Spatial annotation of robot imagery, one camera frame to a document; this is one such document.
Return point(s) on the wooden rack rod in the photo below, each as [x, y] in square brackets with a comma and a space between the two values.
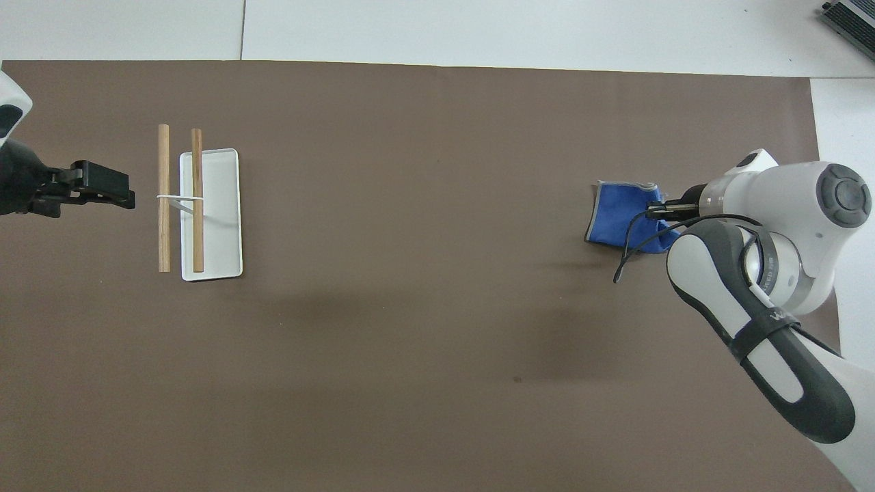
[164, 225]
[197, 232]

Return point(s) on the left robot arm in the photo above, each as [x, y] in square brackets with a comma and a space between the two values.
[12, 92]

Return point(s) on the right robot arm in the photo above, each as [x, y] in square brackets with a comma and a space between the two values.
[772, 321]

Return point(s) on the grey ribbed device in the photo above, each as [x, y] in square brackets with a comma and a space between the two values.
[854, 17]

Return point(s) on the white rack base tray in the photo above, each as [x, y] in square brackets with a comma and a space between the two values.
[220, 219]

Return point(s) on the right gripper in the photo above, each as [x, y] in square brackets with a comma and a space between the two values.
[690, 198]

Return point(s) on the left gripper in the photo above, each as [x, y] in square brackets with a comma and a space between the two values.
[19, 179]

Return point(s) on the white rack bracket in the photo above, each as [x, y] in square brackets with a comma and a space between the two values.
[179, 198]

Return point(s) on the blue towel with grey edge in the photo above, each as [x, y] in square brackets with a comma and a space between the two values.
[618, 219]

